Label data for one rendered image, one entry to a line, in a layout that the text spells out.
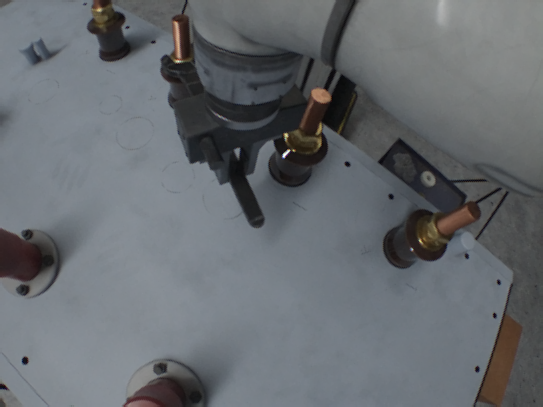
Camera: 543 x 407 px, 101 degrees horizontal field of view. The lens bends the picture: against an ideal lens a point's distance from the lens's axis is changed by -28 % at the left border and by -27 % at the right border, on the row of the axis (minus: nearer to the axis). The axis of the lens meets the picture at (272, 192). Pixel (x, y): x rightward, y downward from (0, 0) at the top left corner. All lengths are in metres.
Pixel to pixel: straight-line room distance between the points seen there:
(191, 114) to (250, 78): 0.09
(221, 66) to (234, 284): 0.36
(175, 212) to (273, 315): 0.24
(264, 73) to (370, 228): 0.43
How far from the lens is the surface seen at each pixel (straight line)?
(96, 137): 0.65
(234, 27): 0.18
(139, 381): 0.51
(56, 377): 0.58
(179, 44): 0.55
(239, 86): 0.22
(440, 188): 1.46
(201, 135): 0.28
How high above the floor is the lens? 1.86
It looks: 64 degrees down
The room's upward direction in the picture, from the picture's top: 21 degrees clockwise
